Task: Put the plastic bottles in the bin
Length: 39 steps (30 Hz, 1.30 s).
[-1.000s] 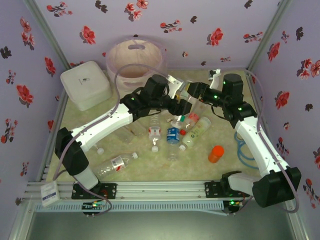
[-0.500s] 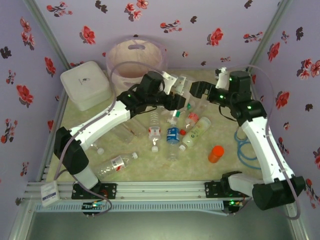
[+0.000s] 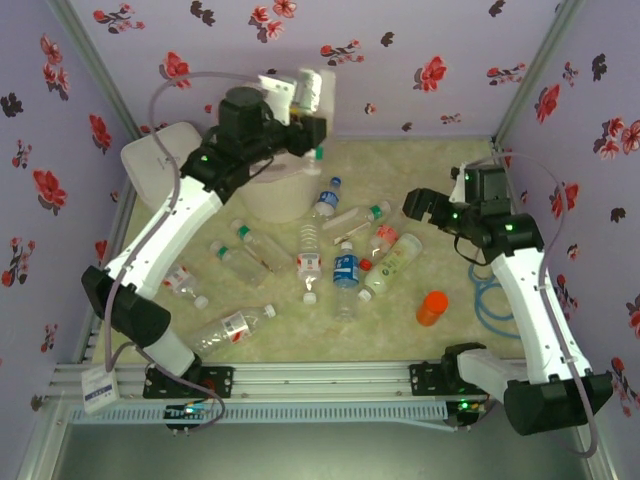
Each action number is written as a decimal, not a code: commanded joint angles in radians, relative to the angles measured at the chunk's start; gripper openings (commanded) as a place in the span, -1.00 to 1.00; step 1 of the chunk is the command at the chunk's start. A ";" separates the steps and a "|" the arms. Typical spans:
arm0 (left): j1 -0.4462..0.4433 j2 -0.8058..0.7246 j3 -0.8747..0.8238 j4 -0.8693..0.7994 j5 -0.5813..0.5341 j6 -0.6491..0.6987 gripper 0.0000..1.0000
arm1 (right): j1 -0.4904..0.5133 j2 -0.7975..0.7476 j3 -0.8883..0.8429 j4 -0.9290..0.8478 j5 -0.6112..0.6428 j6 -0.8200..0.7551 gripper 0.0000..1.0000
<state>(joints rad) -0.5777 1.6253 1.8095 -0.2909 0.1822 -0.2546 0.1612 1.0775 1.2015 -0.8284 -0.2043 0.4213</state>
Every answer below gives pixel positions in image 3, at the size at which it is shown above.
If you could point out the small bottle blue cap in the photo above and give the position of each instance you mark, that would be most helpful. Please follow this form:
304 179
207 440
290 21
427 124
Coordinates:
326 200

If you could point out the clear bottle red white label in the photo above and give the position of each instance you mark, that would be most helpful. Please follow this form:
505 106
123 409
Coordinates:
180 285

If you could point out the white plastic lid box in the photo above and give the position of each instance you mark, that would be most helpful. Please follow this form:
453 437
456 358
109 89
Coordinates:
150 160

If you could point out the blue and grey tube coil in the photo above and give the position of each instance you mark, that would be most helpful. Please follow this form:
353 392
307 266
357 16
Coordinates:
482 305

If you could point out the white labelled adapter box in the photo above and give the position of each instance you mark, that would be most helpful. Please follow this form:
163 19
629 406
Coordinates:
100 390

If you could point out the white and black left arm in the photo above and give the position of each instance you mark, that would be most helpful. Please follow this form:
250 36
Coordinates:
165 235

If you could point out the beige plastic waste bin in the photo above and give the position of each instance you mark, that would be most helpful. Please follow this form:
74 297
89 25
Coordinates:
280 200

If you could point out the crushed bottle red white label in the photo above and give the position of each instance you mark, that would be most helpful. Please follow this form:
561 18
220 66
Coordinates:
235 325

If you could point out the opaque white green bottle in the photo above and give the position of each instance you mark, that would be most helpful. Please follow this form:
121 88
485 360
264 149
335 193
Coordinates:
392 265

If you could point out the aluminium side rail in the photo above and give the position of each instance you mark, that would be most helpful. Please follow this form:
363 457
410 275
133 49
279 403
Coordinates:
500 152
119 217

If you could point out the clear bottle green neck band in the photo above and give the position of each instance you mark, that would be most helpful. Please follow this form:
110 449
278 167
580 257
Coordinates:
262 245
240 262

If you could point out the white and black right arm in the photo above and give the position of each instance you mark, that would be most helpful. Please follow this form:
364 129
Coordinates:
525 300

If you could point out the clear bottle blue label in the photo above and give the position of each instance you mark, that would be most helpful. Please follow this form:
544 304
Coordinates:
346 270

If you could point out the red label bottle red cap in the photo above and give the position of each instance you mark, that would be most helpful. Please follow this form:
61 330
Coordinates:
384 236

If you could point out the clear bottle green cap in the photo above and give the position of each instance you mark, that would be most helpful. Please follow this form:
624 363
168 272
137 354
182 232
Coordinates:
360 216

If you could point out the aluminium frame post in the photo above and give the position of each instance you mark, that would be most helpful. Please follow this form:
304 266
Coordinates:
600 467
96 70
537 70
42 440

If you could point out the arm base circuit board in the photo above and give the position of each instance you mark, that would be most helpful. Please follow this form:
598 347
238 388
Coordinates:
187 411
465 406

